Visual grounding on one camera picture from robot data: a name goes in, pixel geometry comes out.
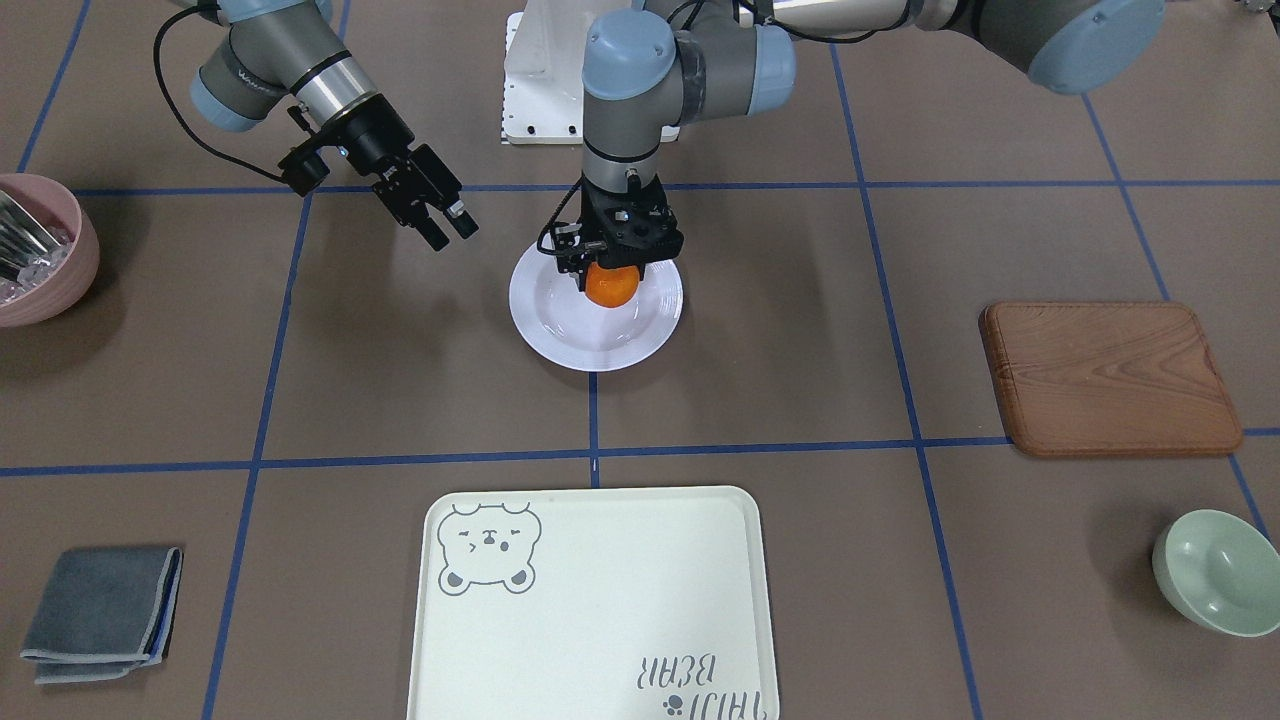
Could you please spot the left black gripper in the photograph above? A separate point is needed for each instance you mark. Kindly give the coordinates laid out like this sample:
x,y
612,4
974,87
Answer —
x,y
571,253

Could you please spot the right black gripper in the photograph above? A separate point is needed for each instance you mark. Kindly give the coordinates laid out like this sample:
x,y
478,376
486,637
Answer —
x,y
373,138

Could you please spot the orange fruit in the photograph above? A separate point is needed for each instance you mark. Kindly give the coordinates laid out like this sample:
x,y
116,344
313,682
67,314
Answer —
x,y
611,288

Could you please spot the white round plate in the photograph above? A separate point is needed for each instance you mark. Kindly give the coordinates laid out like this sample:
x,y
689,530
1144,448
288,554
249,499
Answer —
x,y
565,327

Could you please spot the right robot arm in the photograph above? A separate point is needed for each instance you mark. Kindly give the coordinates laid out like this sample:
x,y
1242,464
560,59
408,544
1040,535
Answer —
x,y
277,49

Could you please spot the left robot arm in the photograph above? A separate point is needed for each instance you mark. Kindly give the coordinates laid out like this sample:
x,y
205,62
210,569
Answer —
x,y
738,58

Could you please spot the cream bear tray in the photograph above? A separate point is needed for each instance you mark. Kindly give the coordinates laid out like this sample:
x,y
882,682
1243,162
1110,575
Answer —
x,y
623,603

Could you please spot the pink bowl with ice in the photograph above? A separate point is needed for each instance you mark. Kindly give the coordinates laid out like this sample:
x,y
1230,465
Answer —
x,y
55,206

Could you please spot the wooden cutting board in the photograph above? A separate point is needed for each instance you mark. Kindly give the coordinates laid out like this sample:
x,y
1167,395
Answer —
x,y
1107,379

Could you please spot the grey folded cloth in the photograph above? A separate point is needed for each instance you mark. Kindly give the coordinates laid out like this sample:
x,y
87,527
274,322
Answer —
x,y
105,612

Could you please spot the green ceramic bowl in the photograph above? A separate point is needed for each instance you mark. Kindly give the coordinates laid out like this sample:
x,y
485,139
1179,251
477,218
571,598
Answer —
x,y
1220,572

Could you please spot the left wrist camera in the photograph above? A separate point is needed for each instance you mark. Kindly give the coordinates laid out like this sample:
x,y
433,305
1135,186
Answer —
x,y
573,248

